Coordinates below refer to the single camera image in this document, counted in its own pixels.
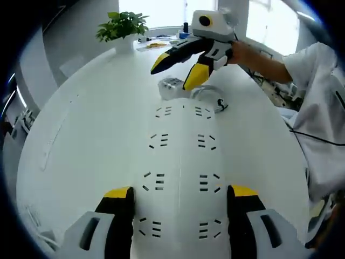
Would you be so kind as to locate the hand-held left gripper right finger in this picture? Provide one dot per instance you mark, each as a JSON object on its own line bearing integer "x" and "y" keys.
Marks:
{"x": 240, "y": 224}

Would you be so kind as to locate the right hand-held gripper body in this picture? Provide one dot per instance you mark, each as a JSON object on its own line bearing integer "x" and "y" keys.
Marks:
{"x": 215, "y": 27}

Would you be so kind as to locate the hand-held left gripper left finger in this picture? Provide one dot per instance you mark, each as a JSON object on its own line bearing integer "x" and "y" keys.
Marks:
{"x": 118, "y": 224}

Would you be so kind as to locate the white charger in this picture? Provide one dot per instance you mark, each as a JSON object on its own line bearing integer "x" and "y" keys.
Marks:
{"x": 169, "y": 87}

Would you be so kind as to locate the person's right hand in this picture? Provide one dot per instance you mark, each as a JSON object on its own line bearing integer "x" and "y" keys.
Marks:
{"x": 242, "y": 54}

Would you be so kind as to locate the blue box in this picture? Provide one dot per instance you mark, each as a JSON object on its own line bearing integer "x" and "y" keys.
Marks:
{"x": 185, "y": 35}

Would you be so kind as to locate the dark bottle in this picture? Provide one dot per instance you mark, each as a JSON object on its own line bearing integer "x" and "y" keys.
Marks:
{"x": 186, "y": 27}

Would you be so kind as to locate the green plant in white pot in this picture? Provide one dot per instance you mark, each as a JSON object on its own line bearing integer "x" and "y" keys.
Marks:
{"x": 121, "y": 25}

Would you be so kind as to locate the person's white shirt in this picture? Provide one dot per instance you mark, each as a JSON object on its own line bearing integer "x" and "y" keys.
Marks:
{"x": 318, "y": 108}

